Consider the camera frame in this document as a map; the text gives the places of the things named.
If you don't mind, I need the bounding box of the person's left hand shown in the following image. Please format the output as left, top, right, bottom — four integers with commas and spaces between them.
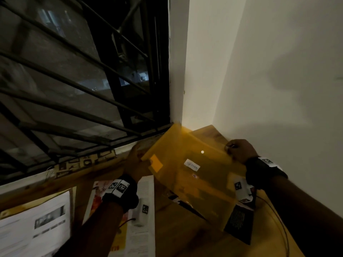
125, 143, 152, 183

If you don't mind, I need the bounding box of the person's right hand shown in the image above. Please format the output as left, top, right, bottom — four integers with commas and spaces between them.
224, 139, 259, 165

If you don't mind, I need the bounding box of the yellow translucent plastic folder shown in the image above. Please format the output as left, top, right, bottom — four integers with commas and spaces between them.
141, 123, 248, 233

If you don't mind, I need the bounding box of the person's left forearm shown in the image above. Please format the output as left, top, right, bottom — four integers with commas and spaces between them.
54, 201, 126, 257

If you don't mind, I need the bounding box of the person's right forearm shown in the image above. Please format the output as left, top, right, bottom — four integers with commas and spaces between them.
264, 175, 343, 257

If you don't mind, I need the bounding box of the black right wrist band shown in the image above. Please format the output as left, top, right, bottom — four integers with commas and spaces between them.
245, 156, 289, 190

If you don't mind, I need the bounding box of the black wrist band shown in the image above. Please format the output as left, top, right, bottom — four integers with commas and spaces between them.
245, 156, 289, 190
102, 174, 140, 214

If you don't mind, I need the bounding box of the black left wrist band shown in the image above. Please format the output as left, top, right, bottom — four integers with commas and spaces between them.
102, 174, 140, 214

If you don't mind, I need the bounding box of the printed marker strip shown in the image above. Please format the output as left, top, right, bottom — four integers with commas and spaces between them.
54, 149, 117, 180

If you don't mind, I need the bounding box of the black book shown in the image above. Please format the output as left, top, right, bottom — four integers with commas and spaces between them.
223, 203, 255, 245

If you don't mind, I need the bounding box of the black metal window grille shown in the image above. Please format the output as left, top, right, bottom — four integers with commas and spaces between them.
0, 0, 172, 185

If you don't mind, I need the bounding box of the colourful open magazine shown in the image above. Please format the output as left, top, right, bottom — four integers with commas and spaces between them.
82, 175, 156, 257

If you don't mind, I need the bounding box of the dark glass window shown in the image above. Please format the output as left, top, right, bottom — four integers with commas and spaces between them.
0, 0, 170, 182

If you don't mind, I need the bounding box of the white printed paper sheet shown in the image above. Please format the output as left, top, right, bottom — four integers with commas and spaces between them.
0, 191, 71, 257

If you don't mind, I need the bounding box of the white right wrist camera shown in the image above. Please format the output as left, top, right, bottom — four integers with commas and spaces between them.
233, 176, 255, 204

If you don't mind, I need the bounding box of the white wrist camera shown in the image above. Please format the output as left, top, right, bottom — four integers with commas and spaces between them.
132, 198, 150, 228
233, 176, 255, 204

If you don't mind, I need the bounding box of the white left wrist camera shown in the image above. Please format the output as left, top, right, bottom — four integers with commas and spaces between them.
132, 198, 150, 228

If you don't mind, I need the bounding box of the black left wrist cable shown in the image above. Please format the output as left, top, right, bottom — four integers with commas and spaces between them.
117, 217, 136, 234

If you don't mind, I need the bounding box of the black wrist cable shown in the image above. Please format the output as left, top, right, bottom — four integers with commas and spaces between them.
117, 217, 136, 234
255, 195, 290, 257

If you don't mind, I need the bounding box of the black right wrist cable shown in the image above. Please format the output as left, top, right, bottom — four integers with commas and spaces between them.
255, 195, 290, 257

